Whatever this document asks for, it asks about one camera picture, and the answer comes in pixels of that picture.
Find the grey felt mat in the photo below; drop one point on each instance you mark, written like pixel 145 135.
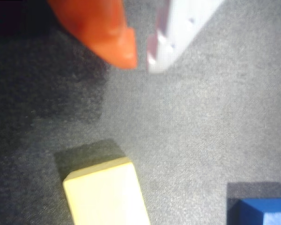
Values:
pixel 201 117

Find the blue wooden cube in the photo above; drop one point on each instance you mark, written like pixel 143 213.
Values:
pixel 264 213

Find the yellow wooden cube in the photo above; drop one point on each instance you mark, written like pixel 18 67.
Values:
pixel 103 197

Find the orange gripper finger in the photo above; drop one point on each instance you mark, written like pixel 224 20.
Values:
pixel 100 28

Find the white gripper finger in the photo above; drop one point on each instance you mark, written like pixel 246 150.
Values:
pixel 178 30

